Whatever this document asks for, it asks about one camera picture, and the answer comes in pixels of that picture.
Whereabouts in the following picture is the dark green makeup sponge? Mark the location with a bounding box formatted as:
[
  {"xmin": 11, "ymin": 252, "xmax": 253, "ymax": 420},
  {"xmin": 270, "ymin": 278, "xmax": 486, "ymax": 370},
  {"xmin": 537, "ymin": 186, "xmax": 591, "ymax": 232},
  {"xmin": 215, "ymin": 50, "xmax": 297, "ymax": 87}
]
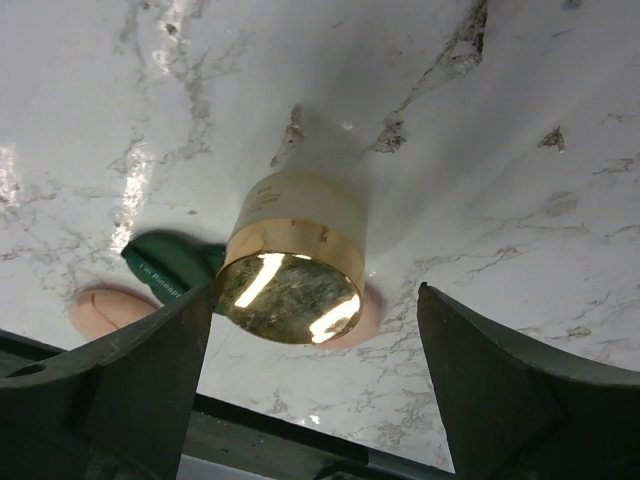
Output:
[{"xmin": 121, "ymin": 230, "xmax": 226, "ymax": 305}]

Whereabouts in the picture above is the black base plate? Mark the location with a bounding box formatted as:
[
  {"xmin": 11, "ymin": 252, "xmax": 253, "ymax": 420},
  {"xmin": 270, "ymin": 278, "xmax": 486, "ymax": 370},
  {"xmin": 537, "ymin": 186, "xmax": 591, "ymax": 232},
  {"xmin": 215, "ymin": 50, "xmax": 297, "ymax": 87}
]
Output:
[{"xmin": 1, "ymin": 333, "xmax": 444, "ymax": 479}]

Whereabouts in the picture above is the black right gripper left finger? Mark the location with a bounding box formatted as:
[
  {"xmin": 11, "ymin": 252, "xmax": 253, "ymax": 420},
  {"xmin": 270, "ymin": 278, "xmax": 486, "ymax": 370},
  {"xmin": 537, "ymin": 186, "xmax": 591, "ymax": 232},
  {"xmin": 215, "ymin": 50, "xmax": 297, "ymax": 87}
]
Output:
[{"xmin": 1, "ymin": 287, "xmax": 213, "ymax": 479}]

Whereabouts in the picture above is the gold lid cream jar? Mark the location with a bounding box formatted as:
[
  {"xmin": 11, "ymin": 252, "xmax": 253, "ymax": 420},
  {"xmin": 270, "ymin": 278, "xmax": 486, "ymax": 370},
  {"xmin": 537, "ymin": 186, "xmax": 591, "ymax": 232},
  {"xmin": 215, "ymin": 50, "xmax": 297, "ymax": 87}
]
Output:
[{"xmin": 215, "ymin": 171, "xmax": 367, "ymax": 345}]

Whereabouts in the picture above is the pink round makeup puff front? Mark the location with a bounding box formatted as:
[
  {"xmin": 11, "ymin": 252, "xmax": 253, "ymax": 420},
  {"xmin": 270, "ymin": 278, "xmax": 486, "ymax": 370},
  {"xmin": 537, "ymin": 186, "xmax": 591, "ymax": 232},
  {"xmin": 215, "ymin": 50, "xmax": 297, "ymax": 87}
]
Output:
[{"xmin": 69, "ymin": 286, "xmax": 159, "ymax": 341}]

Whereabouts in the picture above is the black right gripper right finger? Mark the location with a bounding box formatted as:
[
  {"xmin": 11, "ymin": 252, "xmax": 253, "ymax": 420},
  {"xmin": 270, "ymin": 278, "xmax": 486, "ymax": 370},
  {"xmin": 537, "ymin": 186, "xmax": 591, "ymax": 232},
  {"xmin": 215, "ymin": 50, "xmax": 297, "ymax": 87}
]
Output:
[{"xmin": 417, "ymin": 284, "xmax": 639, "ymax": 479}]

